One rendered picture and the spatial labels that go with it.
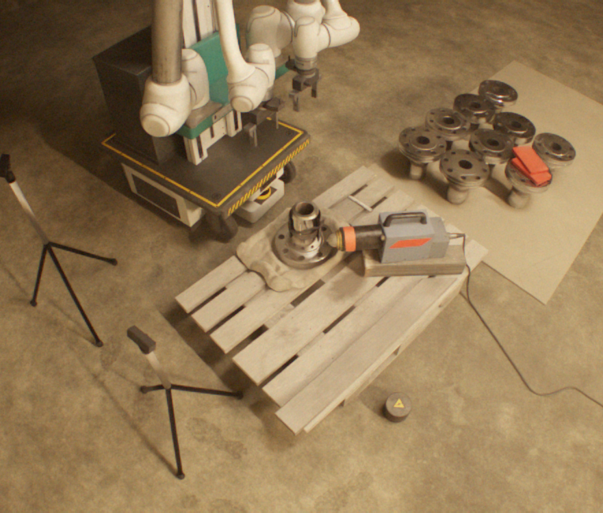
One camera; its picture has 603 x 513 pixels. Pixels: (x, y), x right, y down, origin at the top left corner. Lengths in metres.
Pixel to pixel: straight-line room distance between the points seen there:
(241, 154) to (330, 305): 0.86
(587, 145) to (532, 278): 1.37
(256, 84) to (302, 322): 0.95
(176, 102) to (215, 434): 1.24
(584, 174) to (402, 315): 1.76
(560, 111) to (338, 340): 2.56
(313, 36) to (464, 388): 1.53
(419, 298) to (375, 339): 0.28
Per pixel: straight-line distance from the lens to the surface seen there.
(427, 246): 2.06
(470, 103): 3.12
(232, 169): 2.34
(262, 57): 1.72
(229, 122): 2.48
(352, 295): 2.07
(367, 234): 1.98
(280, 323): 1.99
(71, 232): 2.76
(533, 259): 2.62
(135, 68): 2.20
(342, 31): 2.02
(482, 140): 2.80
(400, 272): 2.14
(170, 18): 1.57
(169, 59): 1.64
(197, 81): 1.87
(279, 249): 2.14
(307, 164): 2.83
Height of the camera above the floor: 1.86
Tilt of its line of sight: 52 degrees down
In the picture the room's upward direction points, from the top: straight up
